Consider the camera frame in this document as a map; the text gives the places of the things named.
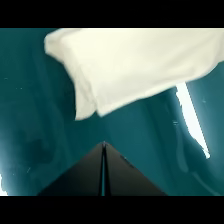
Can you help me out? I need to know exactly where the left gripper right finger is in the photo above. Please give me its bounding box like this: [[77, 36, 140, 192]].
[[104, 141, 167, 197]]

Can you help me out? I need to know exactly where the cream T-shirt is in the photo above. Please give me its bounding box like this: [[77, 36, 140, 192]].
[[43, 27, 224, 121]]

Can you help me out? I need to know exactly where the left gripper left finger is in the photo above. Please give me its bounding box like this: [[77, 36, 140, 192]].
[[38, 142, 104, 197]]

